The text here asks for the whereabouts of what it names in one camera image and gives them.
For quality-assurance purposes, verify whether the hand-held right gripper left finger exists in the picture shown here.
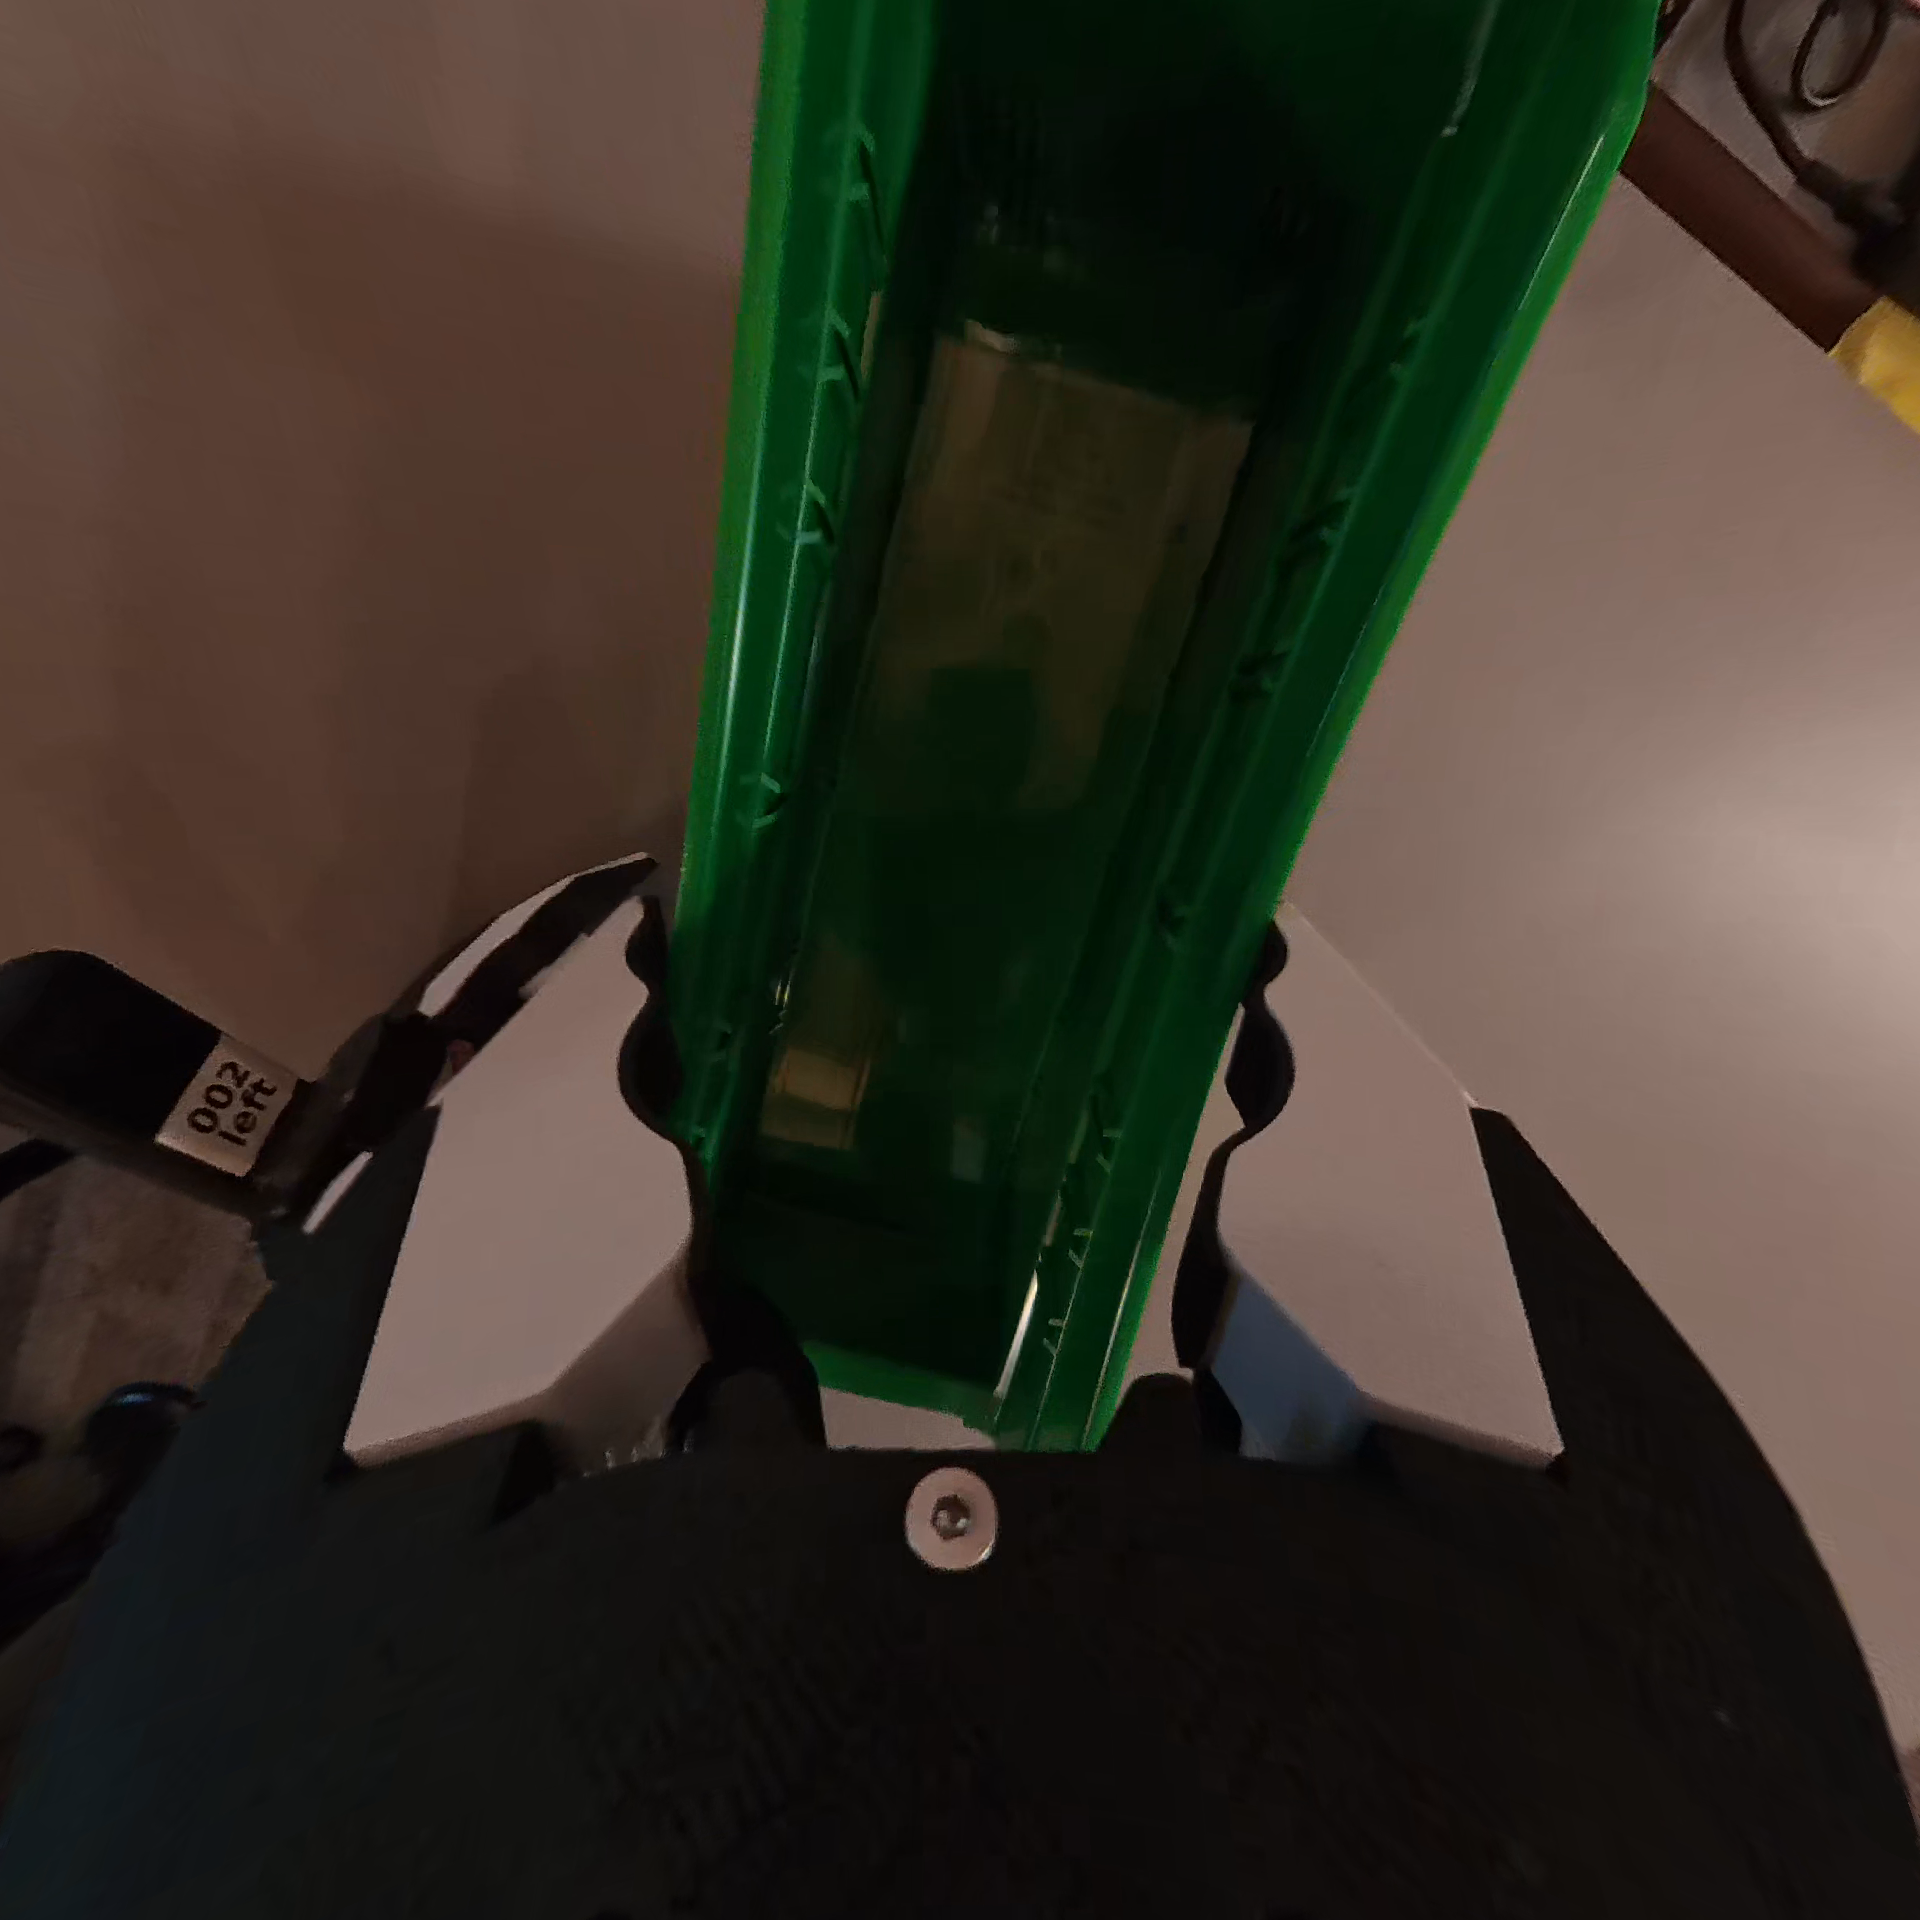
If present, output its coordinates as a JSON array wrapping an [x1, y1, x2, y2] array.
[[344, 896, 711, 1470]]

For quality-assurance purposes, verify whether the green plastic bin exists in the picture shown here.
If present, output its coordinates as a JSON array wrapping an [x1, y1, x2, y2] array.
[[660, 0, 1664, 1454]]

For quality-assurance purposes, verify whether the black cable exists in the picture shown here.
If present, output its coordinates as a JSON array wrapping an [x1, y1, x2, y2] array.
[[1721, 0, 1920, 291]]

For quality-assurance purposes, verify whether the yellow object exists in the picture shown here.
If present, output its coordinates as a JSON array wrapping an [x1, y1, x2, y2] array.
[[1827, 292, 1920, 442]]

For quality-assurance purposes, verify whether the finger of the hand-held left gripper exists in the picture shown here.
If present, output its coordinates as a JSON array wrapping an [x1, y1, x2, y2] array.
[[288, 852, 662, 1221]]

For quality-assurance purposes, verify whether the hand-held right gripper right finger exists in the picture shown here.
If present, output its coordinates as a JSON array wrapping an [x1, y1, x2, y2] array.
[[1173, 902, 1566, 1482]]

